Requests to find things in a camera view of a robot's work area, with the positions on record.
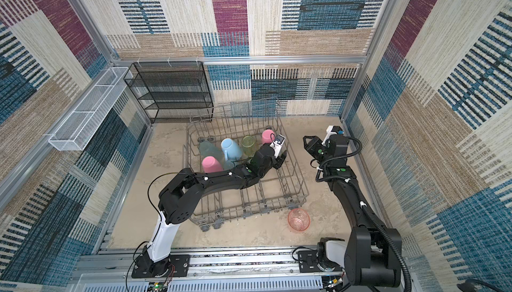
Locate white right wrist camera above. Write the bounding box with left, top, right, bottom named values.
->
left=322, top=125, right=344, bottom=146

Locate grey wire dish rack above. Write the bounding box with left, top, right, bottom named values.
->
left=183, top=98, right=309, bottom=231

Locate green translucent cup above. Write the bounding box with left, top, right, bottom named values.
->
left=241, top=135, right=257, bottom=158

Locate teal translucent cup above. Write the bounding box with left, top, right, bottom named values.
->
left=199, top=140, right=224, bottom=161

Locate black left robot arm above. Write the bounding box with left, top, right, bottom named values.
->
left=131, top=143, right=287, bottom=279

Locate black mesh shelf unit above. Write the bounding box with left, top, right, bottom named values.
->
left=123, top=61, right=213, bottom=124

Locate aluminium front rail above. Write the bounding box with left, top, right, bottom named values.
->
left=71, top=244, right=413, bottom=292

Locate magenta pink cup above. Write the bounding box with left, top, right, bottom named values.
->
left=201, top=156, right=223, bottom=173

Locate pink translucent cup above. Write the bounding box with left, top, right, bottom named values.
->
left=287, top=208, right=311, bottom=232

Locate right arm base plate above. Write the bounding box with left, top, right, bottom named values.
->
left=292, top=249, right=344, bottom=273

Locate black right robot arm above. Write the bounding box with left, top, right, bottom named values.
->
left=303, top=133, right=403, bottom=287

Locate light blue mug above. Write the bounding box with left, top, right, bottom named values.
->
left=221, top=138, right=243, bottom=162

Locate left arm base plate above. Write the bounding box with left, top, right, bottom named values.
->
left=131, top=252, right=190, bottom=279

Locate black corrugated cable conduit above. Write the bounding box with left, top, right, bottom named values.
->
left=315, top=136, right=413, bottom=292

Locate pink plastic cup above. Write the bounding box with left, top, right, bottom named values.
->
left=261, top=129, right=276, bottom=144

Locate white wire wall basket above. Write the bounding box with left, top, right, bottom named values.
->
left=48, top=67, right=128, bottom=151

